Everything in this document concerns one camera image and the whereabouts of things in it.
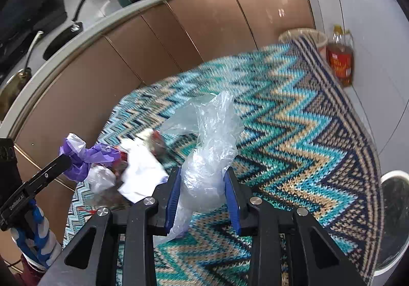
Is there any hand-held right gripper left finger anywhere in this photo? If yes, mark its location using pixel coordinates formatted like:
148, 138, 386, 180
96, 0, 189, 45
38, 166, 183, 286

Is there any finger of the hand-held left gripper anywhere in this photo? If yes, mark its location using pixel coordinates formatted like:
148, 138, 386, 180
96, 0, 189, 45
22, 155, 73, 201

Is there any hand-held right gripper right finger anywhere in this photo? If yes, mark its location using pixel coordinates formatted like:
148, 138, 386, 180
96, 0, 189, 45
223, 166, 368, 286

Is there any clear plastic bag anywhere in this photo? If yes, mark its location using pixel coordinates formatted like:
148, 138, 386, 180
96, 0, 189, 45
160, 91, 245, 243

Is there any white paper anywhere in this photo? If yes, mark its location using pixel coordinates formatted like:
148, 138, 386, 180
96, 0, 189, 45
118, 137, 171, 204

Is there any purple plastic bag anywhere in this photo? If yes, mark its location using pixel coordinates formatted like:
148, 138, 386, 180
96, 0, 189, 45
59, 133, 122, 183

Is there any red snack wrapper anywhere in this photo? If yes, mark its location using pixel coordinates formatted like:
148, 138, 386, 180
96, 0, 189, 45
144, 129, 167, 159

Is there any white waste bin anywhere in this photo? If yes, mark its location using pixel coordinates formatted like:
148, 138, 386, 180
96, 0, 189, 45
371, 170, 409, 277

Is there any small clear plastic wrap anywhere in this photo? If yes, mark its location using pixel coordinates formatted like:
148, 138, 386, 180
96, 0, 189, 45
85, 165, 117, 195

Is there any zigzag patterned mat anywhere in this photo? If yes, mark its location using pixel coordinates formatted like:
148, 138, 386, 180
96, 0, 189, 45
62, 35, 383, 286

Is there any dark cloth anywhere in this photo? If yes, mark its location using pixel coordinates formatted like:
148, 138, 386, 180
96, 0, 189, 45
0, 0, 66, 73

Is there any cooking oil bottle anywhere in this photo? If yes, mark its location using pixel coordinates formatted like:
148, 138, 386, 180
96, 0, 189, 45
325, 25, 356, 87

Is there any beige waste bin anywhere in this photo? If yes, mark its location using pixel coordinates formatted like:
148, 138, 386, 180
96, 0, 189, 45
278, 28, 328, 54

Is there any brown kitchen counter cabinet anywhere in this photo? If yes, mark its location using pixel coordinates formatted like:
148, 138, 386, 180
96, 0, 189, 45
0, 0, 320, 243

